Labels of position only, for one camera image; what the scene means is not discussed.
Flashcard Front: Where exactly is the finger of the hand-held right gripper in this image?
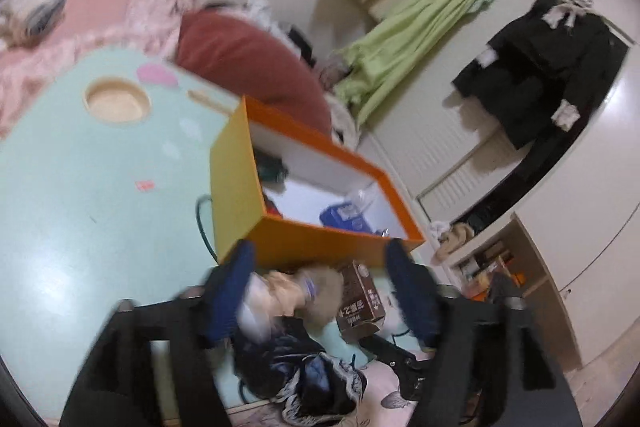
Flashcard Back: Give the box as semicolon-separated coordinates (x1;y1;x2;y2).
360;335;437;401

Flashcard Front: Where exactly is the tan fur pom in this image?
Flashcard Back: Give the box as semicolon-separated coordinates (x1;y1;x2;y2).
295;264;347;329

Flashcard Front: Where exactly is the green hanging garment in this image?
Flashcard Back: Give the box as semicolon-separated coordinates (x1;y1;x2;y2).
332;0;498;128

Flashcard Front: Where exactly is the brown drink carton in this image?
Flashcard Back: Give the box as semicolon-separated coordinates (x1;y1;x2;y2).
336;260;387;343

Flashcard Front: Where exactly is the red pillow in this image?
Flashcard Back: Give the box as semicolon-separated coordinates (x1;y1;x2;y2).
176;9;333;138

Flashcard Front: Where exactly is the white grey fleece blanket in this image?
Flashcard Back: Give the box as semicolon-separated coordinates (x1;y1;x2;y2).
0;0;69;48

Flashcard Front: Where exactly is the pink bedsheet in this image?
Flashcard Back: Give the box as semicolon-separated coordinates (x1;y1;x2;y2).
0;0;201;138

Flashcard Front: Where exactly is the white shelf unit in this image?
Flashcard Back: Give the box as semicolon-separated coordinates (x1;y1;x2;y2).
440;212;583;369

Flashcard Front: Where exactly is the black hanging garment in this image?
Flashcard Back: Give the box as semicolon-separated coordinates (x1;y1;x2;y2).
452;0;620;151

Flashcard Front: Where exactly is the blue hard case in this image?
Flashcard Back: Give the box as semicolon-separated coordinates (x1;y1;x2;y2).
320;202;373;234

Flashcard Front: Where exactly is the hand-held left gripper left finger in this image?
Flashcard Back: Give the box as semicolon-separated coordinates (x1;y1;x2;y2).
60;239;257;427

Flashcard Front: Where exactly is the beige cloth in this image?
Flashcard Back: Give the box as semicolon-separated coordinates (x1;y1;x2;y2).
432;224;475;264

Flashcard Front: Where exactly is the dark printed cloth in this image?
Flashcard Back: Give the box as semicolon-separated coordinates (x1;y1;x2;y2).
232;319;368;425

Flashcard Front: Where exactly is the white louvered closet door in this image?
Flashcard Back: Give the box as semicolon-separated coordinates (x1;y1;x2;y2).
370;107;502;229

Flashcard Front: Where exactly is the white cloth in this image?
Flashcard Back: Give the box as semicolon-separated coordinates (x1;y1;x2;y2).
245;0;282;28

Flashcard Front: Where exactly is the black cloth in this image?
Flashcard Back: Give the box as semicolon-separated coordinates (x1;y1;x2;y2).
287;27;317;68

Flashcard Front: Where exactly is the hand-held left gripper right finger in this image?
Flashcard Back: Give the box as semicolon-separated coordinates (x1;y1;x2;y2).
384;239;583;427

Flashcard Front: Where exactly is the clear plastic bag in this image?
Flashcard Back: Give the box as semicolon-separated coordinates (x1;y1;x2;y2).
345;187;382;219

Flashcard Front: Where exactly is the orange cardboard box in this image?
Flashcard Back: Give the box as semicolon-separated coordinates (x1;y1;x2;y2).
210;96;427;267

